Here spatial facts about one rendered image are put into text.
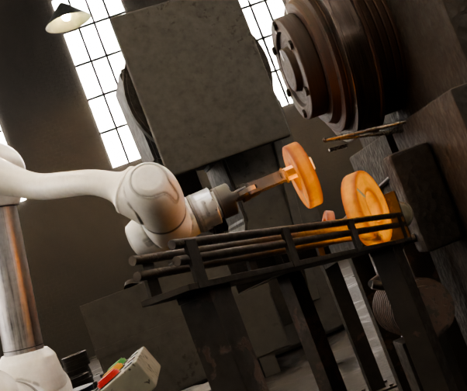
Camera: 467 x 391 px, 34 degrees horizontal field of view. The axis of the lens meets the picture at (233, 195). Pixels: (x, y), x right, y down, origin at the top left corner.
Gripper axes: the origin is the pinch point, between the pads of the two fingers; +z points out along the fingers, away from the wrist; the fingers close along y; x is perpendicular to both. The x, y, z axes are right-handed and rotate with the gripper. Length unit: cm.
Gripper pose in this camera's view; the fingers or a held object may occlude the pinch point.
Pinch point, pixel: (299, 168)
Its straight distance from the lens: 176.1
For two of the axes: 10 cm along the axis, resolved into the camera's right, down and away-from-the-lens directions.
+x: -4.0, -9.1, 0.6
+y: 0.6, -0.9, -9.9
